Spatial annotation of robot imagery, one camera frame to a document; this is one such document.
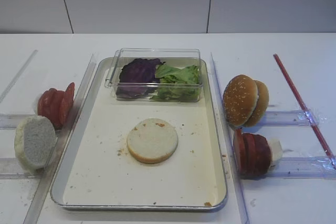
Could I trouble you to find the green lettuce leaf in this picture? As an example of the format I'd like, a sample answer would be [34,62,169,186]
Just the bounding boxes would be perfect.
[151,64,200,102]

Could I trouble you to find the right dark red meat slices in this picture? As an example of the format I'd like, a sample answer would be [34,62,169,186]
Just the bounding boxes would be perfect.
[233,129,272,177]

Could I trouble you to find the left red tomato slices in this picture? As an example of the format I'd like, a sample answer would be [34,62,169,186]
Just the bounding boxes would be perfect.
[37,82,75,130]

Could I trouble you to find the white bread bun slice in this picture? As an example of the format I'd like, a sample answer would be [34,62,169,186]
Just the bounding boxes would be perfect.
[14,115,56,174]

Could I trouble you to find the purple cabbage leaf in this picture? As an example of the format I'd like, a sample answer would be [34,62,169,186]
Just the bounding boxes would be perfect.
[116,58,164,99]

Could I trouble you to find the clear plastic container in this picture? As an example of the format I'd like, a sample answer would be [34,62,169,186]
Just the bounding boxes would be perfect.
[104,48,204,102]

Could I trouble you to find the metal baking tray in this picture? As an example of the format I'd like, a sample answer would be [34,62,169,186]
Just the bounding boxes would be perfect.
[50,58,227,211]

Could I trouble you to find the bottom bun slice on tray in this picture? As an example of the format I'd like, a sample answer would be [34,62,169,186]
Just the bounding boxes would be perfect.
[127,118,179,164]

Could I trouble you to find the sesame burger bun top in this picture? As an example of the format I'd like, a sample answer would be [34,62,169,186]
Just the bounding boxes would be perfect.
[223,74,258,127]

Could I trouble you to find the plain burger bun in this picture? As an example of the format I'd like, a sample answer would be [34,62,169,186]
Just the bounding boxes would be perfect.
[244,80,269,127]

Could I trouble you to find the white onion piece right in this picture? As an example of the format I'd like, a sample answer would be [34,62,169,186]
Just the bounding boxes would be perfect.
[268,138,283,166]

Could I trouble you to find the right upper clear holder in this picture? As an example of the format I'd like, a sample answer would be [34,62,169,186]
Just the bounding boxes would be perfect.
[258,110,319,126]

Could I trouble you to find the clear holder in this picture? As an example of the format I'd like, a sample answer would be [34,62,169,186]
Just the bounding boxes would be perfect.
[0,158,43,179]
[258,110,319,126]
[267,157,335,179]
[0,114,31,130]

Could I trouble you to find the red plastic strip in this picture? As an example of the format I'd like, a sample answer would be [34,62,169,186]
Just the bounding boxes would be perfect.
[273,54,335,169]

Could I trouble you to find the right lower clear holder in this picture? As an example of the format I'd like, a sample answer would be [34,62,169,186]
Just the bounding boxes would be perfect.
[267,157,335,179]

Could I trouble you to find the left upper clear holder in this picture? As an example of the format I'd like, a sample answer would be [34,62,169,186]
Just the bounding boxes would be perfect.
[0,114,31,130]

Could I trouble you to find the left lower clear holder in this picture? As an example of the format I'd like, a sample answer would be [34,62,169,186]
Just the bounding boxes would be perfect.
[0,158,43,179]

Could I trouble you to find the right inner clear rail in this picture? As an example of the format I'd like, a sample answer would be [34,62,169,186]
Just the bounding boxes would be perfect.
[210,52,250,223]

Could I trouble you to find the clear rail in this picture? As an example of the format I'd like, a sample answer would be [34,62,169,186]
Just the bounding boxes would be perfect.
[0,49,38,103]
[23,55,97,224]
[210,52,250,223]

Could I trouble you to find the left outer clear rail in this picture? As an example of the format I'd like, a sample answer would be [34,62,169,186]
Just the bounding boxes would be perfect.
[0,49,38,103]

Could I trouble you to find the left inner clear rail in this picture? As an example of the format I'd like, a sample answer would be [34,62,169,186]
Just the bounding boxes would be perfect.
[23,55,97,224]

